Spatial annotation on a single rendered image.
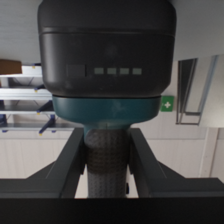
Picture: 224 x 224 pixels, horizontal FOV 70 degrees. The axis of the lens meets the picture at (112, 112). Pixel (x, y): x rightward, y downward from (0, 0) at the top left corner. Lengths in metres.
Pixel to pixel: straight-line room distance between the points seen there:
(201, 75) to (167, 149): 3.39
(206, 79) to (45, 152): 4.82
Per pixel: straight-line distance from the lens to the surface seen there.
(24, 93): 4.26
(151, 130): 5.21
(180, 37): 0.20
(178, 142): 5.68
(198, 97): 2.88
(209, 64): 2.77
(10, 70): 0.83
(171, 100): 4.95
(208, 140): 5.92
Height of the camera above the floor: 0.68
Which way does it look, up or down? 15 degrees up
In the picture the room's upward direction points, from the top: 179 degrees counter-clockwise
